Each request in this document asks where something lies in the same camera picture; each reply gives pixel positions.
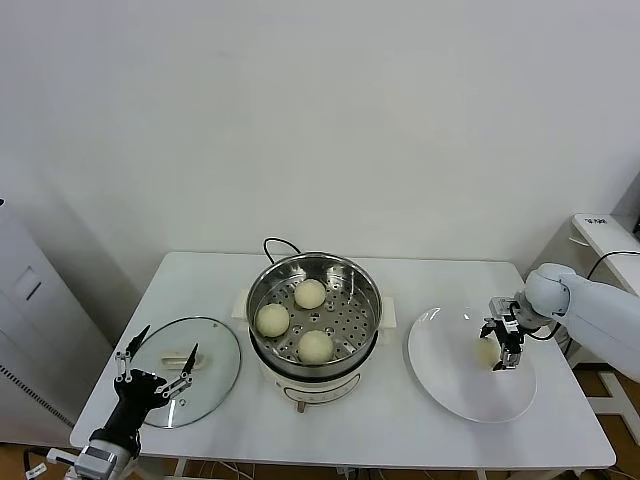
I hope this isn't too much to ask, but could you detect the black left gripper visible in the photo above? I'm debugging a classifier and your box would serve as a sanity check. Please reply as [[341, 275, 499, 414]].
[[92, 325, 200, 446]]

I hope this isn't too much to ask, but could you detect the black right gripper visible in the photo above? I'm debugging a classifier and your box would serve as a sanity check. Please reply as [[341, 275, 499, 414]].
[[479, 315, 527, 373]]

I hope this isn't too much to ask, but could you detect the white steamed baozi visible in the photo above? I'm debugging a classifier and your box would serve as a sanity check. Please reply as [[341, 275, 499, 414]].
[[293, 278, 327, 310], [255, 303, 291, 338], [474, 337, 501, 371], [297, 329, 335, 364]]

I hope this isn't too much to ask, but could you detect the round glass pot lid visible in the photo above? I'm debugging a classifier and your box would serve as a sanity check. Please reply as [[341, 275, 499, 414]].
[[124, 315, 242, 430]]

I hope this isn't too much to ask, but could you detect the stainless steel steamer basket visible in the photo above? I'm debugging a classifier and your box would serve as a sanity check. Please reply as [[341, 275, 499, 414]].
[[246, 251, 384, 367]]

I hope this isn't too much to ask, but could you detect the large white round plate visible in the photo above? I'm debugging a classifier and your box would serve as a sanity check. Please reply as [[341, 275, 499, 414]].
[[407, 304, 538, 424]]

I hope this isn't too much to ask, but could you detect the white side desk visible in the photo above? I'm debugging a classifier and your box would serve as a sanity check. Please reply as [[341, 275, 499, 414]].
[[524, 213, 640, 416]]

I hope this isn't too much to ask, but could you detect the grey metal cabinet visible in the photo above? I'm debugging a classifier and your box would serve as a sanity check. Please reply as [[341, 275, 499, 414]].
[[0, 199, 114, 446]]

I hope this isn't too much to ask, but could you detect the white electric cooker base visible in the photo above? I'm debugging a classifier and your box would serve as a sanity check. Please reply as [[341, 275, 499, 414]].
[[229, 292, 399, 415]]

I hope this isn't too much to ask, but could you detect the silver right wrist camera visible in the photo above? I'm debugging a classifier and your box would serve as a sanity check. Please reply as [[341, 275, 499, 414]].
[[488, 296, 521, 319]]

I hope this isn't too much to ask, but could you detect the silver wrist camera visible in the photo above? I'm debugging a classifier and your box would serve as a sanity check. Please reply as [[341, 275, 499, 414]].
[[488, 296, 521, 319], [47, 444, 124, 480]]

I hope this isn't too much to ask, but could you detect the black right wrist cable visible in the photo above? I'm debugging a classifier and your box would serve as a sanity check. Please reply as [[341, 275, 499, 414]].
[[524, 319, 564, 342]]

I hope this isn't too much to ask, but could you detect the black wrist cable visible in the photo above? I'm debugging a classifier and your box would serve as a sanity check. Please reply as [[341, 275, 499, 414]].
[[22, 447, 49, 480], [524, 319, 564, 342]]

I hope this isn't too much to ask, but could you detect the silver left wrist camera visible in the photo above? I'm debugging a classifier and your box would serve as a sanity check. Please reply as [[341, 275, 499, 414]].
[[47, 444, 124, 480]]

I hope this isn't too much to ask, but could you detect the white cable under table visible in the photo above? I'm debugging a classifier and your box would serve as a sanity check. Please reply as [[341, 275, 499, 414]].
[[197, 460, 256, 475]]

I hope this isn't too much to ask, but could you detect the black cooker power cable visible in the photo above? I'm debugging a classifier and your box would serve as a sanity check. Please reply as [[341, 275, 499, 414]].
[[261, 237, 301, 266]]

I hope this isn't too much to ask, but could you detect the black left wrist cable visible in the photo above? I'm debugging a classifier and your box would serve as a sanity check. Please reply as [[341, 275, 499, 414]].
[[22, 447, 49, 480]]

